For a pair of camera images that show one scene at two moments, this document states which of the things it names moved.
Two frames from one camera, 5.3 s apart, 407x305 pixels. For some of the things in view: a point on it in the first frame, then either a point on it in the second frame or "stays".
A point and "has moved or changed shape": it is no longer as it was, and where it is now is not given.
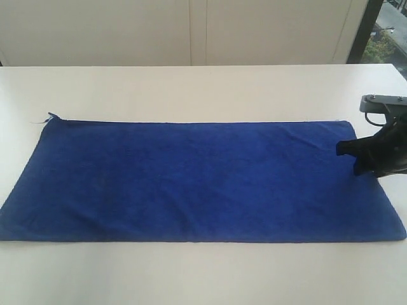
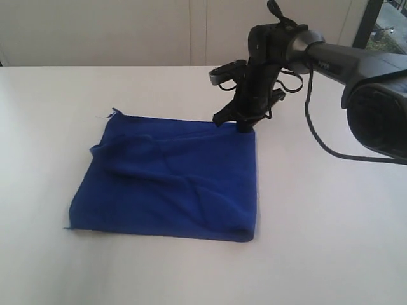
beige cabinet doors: (178, 32) stays
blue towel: (194, 181) has moved or changed shape
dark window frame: (364, 31) stays
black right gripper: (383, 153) to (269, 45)
